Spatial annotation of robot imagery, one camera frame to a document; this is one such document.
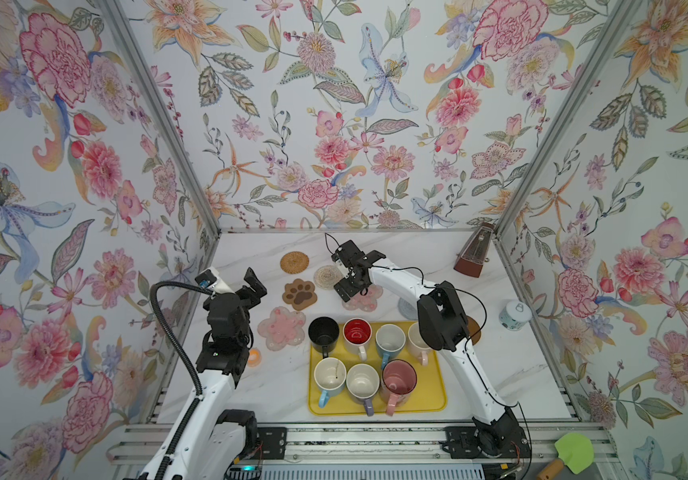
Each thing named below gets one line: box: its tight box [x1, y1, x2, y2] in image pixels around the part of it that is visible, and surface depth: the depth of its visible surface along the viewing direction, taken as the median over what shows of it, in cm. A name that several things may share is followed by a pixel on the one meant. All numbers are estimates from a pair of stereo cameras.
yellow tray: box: [308, 348, 447, 416], surface depth 82 cm
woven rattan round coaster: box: [280, 251, 310, 275], surface depth 113 cm
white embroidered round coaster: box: [313, 265, 343, 290], surface depth 109 cm
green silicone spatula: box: [536, 432, 595, 480], surface depth 75 cm
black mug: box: [308, 316, 340, 359], surface depth 87 cm
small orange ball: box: [248, 348, 262, 367], surface depth 90 cm
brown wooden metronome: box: [454, 222, 495, 278], surface depth 106 cm
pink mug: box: [380, 359, 417, 416], surface depth 78 cm
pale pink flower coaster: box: [257, 306, 306, 351], surface depth 97 cm
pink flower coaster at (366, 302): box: [342, 283, 383, 312], surface depth 103 cm
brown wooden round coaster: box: [467, 316, 482, 346], surface depth 97 cm
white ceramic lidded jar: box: [498, 300, 533, 332], surface depth 95 cm
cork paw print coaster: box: [282, 278, 318, 311], surface depth 103 cm
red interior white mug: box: [342, 317, 373, 362], surface depth 88 cm
